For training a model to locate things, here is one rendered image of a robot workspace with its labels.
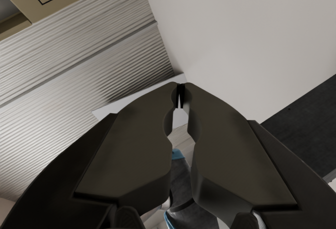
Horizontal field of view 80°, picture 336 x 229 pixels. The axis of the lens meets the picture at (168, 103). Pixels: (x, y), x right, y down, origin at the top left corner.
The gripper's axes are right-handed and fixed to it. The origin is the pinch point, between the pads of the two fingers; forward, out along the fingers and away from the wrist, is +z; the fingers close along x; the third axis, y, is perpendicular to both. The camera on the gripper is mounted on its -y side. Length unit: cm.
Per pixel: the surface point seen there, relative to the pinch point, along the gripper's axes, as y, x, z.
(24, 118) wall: 171, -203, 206
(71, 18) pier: 40, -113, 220
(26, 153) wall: 240, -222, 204
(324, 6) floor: 3, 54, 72
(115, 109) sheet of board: 175, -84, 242
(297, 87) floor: 44, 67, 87
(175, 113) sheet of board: 201, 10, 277
